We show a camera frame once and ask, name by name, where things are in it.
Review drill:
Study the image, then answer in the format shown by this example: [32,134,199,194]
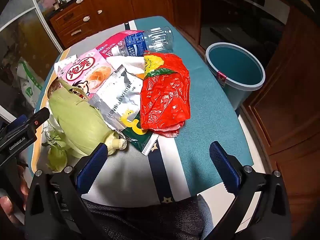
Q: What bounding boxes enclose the red cardboard box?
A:
[96,30,145,59]

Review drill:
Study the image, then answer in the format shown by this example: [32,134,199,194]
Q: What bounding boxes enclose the glass sliding door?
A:
[0,0,63,110]

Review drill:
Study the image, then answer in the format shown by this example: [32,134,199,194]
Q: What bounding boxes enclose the dark built-in appliance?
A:
[200,0,290,55]

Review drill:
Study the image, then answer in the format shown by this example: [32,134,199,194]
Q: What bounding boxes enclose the green and white bag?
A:
[17,57,44,105]

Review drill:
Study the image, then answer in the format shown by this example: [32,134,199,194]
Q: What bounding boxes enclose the silver snack wrapper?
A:
[89,65,144,132]

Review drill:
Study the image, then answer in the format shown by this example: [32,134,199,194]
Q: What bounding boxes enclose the person's left hand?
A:
[0,164,29,227]

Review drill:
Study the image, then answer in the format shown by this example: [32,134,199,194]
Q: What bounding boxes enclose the pink snack box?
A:
[57,49,118,99]

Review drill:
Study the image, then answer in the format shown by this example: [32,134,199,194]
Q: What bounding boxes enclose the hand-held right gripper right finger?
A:
[205,141,292,240]

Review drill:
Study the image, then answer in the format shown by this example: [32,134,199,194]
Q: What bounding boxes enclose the corn cob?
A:
[42,80,128,173]

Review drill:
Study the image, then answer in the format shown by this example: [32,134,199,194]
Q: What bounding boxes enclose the clear bottle with blue label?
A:
[111,26,174,57]

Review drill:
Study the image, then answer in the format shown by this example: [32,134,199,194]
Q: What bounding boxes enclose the person's legs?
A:
[60,195,213,240]

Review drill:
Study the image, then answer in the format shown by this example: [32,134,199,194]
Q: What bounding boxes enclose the wooden kitchen cabinet row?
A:
[49,0,203,50]

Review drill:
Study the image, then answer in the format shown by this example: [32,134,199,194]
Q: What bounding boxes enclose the teal and white tablecloth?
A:
[30,16,253,203]

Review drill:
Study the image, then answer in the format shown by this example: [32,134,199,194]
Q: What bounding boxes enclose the blue plastic bin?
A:
[205,42,266,110]

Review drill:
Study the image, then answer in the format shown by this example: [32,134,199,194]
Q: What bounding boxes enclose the green and yellow packet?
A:
[120,109,159,155]

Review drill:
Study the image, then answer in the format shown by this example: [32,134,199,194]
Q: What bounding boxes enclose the white tissue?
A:
[107,54,147,77]

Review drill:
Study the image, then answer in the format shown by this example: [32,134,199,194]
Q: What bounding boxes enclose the tall wooden cabinet door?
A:
[240,5,320,230]

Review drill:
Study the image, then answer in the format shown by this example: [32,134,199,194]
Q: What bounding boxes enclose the red plastic bag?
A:
[140,51,192,138]

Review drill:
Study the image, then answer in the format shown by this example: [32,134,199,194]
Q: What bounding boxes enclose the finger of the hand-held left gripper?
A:
[7,107,50,137]

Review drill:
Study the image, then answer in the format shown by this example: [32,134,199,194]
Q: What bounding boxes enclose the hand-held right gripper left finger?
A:
[24,142,113,240]

